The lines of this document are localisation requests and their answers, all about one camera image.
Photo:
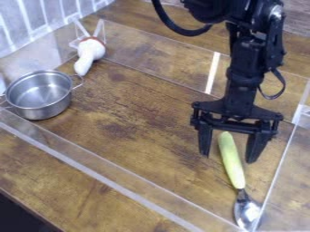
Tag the black bar on table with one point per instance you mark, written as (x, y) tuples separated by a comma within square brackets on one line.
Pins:
[(291, 26)]

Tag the clear acrylic enclosure wall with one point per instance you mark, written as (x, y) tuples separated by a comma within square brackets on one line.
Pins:
[(114, 165)]

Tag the green handled metal spoon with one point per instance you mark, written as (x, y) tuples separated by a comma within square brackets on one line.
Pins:
[(247, 207)]

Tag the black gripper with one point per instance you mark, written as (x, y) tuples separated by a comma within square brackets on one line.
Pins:
[(235, 113)]

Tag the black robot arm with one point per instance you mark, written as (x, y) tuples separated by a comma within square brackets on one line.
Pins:
[(255, 23)]

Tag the small steel pot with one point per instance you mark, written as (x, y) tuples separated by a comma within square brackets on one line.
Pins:
[(41, 94)]

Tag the white toy mushroom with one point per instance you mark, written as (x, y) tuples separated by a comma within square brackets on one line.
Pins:
[(92, 50)]

